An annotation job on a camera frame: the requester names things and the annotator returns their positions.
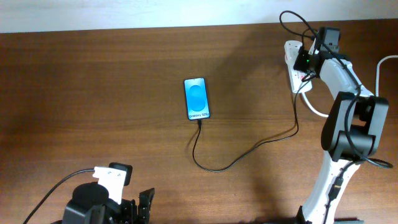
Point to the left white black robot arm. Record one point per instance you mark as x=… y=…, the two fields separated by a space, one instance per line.
x=91 y=204

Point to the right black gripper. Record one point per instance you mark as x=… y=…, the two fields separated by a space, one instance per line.
x=302 y=61

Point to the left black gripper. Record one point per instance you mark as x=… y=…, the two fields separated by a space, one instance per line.
x=130 y=215

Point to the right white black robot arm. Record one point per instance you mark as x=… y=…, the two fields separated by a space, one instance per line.
x=353 y=127

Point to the white power strip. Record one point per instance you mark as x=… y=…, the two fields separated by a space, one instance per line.
x=291 y=48

